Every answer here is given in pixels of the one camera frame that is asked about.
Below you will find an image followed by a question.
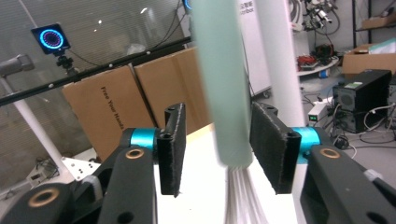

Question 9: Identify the whisk with mint green handle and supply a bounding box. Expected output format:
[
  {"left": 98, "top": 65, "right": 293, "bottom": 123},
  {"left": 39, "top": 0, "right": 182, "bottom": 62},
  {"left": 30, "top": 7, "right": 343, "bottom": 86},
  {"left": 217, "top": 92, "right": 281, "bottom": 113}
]
[{"left": 190, "top": 0, "right": 272, "bottom": 224}]

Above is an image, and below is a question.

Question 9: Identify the white banner panel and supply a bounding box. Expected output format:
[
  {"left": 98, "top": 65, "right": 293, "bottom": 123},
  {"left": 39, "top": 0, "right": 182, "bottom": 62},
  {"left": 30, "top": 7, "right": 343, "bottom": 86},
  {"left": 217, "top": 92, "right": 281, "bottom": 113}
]
[{"left": 237, "top": 0, "right": 273, "bottom": 97}]

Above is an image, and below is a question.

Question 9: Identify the round white table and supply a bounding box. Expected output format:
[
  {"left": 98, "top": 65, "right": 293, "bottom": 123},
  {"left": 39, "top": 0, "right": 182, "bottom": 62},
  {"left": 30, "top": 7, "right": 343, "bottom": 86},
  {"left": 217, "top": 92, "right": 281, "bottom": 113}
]
[{"left": 295, "top": 57, "right": 340, "bottom": 77}]

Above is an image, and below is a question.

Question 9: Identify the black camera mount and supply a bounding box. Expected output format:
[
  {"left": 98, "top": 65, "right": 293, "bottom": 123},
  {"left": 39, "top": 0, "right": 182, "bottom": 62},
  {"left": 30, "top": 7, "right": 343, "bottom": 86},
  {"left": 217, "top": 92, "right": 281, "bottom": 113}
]
[{"left": 55, "top": 50, "right": 79, "bottom": 77}]

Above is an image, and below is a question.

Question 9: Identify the long black rail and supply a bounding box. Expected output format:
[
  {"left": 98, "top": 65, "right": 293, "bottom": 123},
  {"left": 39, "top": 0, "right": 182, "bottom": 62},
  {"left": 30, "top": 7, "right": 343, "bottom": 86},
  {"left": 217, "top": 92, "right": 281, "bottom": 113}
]
[{"left": 0, "top": 36, "right": 192, "bottom": 107}]

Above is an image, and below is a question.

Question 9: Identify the small white power box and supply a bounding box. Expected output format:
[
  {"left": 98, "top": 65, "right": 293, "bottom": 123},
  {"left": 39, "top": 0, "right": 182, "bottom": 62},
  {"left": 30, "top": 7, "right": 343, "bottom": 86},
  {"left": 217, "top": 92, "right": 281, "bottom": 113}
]
[{"left": 307, "top": 102, "right": 328, "bottom": 128}]

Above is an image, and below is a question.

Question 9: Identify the plain cardboard box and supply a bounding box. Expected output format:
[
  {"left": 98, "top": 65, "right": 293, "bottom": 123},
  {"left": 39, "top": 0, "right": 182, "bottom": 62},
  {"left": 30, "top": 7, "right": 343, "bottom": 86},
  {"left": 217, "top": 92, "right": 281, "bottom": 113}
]
[{"left": 134, "top": 46, "right": 213, "bottom": 134}]

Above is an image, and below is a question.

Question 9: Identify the cardboard box on shelf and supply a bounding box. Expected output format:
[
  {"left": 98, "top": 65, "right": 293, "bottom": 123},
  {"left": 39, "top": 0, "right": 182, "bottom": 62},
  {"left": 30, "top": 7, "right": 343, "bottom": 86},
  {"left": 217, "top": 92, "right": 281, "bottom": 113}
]
[{"left": 361, "top": 13, "right": 396, "bottom": 31}]

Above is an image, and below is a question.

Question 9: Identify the printed cardboard box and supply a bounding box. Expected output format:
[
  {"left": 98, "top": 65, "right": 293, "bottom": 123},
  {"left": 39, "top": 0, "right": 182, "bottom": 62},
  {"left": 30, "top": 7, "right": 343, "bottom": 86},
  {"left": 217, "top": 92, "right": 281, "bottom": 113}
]
[{"left": 61, "top": 64, "right": 157, "bottom": 162}]

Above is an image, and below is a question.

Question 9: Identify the silver metal plate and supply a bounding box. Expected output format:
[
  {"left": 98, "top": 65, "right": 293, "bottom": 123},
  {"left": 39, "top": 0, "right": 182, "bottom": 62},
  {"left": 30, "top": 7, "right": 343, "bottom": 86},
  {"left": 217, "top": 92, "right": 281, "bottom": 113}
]
[{"left": 60, "top": 155, "right": 102, "bottom": 182}]

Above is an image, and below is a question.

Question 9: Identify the red device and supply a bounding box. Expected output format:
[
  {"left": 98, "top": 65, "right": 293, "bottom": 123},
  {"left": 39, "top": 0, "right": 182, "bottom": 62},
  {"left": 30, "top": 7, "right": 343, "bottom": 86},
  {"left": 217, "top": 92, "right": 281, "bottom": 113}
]
[{"left": 297, "top": 54, "right": 319, "bottom": 71}]

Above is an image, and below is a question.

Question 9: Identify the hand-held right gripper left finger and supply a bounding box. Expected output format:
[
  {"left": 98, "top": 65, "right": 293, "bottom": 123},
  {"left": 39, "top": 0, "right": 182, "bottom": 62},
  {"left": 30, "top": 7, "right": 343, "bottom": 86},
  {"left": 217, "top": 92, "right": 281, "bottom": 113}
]
[{"left": 130, "top": 103, "right": 187, "bottom": 199}]

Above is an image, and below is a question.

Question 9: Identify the white stand with round base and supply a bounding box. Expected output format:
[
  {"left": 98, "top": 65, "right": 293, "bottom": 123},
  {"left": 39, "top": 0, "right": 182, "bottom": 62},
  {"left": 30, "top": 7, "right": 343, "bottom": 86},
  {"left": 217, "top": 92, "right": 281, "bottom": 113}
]
[{"left": 254, "top": 0, "right": 306, "bottom": 129}]

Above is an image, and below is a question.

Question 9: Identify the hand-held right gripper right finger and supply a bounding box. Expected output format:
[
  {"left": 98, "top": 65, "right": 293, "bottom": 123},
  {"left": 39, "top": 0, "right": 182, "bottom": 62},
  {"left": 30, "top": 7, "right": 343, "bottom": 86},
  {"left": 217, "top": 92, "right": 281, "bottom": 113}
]
[{"left": 249, "top": 102, "right": 321, "bottom": 195}]

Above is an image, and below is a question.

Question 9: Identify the black computer case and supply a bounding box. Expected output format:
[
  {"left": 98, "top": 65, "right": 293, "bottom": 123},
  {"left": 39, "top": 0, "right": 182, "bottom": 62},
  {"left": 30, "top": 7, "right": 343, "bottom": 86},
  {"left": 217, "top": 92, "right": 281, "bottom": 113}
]
[{"left": 334, "top": 106, "right": 396, "bottom": 134}]

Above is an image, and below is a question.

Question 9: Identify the open cardboard box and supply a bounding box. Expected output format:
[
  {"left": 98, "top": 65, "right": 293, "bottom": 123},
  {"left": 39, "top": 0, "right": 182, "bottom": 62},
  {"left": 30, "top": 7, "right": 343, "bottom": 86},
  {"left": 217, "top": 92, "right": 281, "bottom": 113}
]
[{"left": 341, "top": 37, "right": 396, "bottom": 77}]

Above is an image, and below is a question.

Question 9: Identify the black computer tower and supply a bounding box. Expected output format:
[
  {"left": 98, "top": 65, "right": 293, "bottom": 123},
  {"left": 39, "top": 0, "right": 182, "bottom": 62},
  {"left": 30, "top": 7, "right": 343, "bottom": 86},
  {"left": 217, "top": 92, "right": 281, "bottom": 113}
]
[{"left": 332, "top": 68, "right": 393, "bottom": 113}]

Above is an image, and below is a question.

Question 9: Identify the white stand pole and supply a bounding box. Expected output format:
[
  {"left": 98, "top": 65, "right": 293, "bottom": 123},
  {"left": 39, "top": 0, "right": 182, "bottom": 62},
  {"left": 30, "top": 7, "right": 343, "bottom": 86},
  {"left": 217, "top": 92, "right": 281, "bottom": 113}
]
[{"left": 0, "top": 53, "right": 76, "bottom": 185}]

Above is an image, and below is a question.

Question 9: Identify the white floor cable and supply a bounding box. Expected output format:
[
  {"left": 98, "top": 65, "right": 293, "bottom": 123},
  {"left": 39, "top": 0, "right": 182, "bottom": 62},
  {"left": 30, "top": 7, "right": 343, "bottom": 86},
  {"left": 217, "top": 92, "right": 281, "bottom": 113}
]
[{"left": 362, "top": 103, "right": 396, "bottom": 132}]

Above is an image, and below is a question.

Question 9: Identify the black shelf frame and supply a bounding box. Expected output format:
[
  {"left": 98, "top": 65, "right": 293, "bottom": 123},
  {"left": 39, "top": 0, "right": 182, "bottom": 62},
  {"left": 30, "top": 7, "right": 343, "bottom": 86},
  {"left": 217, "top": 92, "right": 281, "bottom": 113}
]
[{"left": 351, "top": 0, "right": 396, "bottom": 49}]

